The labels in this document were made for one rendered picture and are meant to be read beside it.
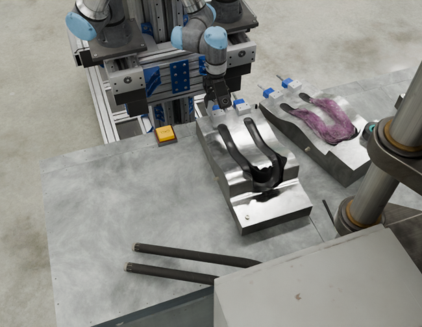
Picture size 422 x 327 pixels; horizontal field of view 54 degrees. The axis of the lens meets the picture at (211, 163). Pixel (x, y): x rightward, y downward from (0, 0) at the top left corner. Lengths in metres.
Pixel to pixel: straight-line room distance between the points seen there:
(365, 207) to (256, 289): 0.34
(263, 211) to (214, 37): 0.60
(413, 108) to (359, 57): 2.91
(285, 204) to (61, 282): 0.77
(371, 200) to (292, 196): 0.63
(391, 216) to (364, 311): 0.36
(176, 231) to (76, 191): 0.41
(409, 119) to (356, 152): 0.88
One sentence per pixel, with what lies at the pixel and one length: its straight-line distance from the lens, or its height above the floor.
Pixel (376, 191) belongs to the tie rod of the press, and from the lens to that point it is 0.83.
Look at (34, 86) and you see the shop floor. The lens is 3.39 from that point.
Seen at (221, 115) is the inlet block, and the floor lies 0.92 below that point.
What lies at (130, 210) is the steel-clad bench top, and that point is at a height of 0.80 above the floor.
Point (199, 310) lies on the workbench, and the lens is 1.61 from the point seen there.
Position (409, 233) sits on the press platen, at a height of 1.29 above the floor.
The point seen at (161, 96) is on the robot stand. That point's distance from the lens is 1.98.
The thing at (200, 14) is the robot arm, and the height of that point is 1.25.
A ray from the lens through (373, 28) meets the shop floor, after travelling 3.96.
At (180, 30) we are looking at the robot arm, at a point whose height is 1.24.
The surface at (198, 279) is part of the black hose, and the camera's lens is 1.28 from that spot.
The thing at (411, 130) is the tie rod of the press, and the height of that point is 1.58.
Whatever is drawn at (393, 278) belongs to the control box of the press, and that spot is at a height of 1.47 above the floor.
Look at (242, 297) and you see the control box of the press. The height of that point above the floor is 1.47.
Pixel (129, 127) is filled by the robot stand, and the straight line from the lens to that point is 2.58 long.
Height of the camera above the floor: 2.05
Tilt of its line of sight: 52 degrees down
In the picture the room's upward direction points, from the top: straight up
